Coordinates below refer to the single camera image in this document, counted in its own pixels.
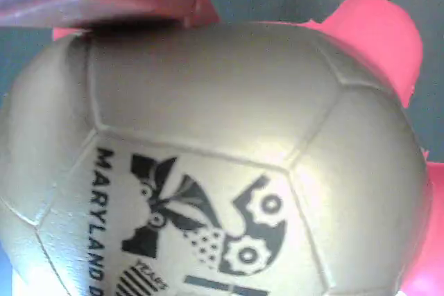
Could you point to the gold shell red turtle toy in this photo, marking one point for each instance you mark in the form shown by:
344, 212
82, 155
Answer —
222, 119

